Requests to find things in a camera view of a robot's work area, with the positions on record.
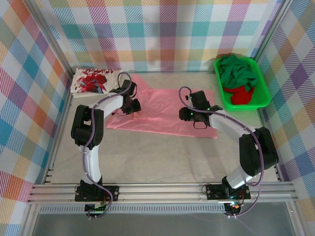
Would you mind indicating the aluminium frame post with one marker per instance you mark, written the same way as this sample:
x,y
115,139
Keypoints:
x,y
274,24
51,37

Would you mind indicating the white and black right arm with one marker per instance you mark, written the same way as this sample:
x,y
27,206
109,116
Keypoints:
x,y
229,123

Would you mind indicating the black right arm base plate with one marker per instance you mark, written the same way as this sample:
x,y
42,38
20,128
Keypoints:
x,y
214,193

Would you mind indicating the green plastic basket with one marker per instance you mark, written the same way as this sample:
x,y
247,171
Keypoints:
x,y
263,93

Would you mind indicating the aluminium side rail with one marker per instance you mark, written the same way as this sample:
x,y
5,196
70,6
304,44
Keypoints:
x,y
278,175
54,152

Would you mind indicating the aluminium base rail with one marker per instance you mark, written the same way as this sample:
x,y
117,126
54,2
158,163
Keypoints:
x,y
160,193

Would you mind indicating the green t-shirt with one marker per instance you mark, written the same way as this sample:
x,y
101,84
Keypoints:
x,y
236,71

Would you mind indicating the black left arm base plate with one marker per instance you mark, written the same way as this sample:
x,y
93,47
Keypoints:
x,y
116,190

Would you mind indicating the white t-shirt with red print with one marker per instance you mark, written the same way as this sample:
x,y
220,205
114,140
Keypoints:
x,y
86,81

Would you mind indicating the pink t-shirt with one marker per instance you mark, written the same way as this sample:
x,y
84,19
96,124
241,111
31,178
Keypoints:
x,y
167,115

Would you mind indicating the grey metal sheet panel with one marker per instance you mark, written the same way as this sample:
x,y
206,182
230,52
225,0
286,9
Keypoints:
x,y
160,225

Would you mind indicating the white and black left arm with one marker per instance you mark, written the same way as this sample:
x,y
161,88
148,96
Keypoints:
x,y
91,162

